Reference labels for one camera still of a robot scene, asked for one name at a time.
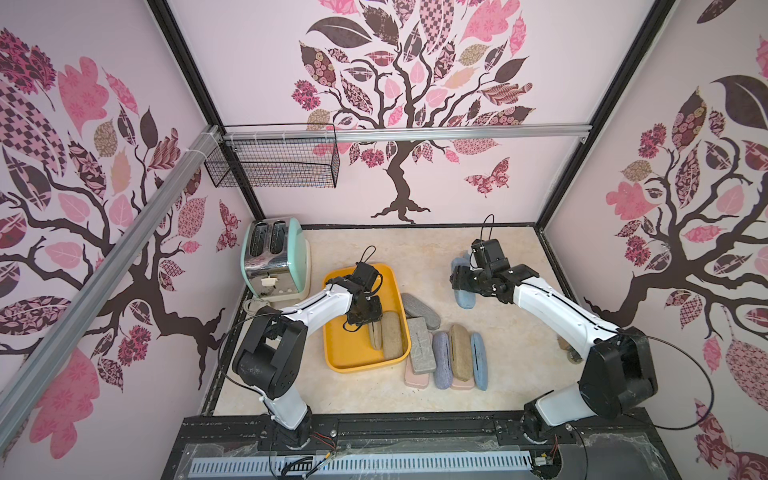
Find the pink glasses case right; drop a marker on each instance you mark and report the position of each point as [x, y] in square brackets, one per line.
[462, 385]

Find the pink glasses case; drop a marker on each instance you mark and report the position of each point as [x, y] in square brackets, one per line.
[414, 380]
[462, 385]

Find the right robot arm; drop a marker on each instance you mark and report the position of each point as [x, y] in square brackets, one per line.
[618, 372]

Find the white toaster plug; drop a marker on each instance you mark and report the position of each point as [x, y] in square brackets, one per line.
[251, 306]

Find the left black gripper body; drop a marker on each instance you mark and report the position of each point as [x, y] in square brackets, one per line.
[369, 311]

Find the lavender glasses case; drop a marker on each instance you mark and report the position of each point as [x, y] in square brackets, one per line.
[441, 346]

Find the horizontal aluminium rail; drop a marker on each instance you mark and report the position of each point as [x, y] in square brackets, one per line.
[413, 134]

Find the mint green chrome toaster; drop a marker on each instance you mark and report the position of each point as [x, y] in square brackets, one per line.
[276, 260]

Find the beige glasses case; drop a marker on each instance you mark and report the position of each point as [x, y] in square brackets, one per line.
[392, 345]

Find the yellow plastic storage tray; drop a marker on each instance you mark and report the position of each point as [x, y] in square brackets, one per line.
[348, 351]

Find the white slotted cable duct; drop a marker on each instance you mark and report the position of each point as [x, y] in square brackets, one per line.
[358, 465]

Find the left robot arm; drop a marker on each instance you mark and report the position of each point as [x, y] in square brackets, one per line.
[270, 354]

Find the pink glasses case left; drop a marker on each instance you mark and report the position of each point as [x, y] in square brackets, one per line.
[414, 380]

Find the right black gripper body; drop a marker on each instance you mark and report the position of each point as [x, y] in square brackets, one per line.
[469, 280]

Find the grey rectangular glasses case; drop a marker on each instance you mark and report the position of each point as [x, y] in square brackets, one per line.
[421, 354]

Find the diagonal aluminium rail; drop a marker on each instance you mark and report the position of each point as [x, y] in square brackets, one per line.
[35, 375]

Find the black base frame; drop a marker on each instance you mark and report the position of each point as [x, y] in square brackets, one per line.
[586, 449]

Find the dark spice jar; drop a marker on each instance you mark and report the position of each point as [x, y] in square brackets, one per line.
[574, 357]

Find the tan glasses case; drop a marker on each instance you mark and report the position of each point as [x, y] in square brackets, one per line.
[375, 335]
[461, 353]

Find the black wire basket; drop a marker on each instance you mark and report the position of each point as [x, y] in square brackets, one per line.
[277, 155]

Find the brown spice jar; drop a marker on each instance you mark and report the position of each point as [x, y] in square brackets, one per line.
[564, 345]

